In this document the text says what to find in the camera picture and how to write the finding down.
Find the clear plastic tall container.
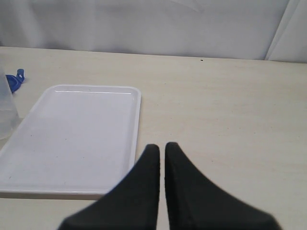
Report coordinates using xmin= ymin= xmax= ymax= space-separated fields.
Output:
xmin=0 ymin=67 xmax=20 ymax=139

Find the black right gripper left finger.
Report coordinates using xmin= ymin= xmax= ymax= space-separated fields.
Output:
xmin=59 ymin=144 xmax=160 ymax=230

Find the white rectangular plastic tray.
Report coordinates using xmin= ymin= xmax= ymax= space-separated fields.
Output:
xmin=0 ymin=85 xmax=141 ymax=195

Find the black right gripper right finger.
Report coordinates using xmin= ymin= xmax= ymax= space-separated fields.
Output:
xmin=165 ymin=142 xmax=281 ymax=230

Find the blue plastic lid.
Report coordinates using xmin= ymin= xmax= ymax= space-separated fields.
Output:
xmin=6 ymin=69 xmax=25 ymax=93

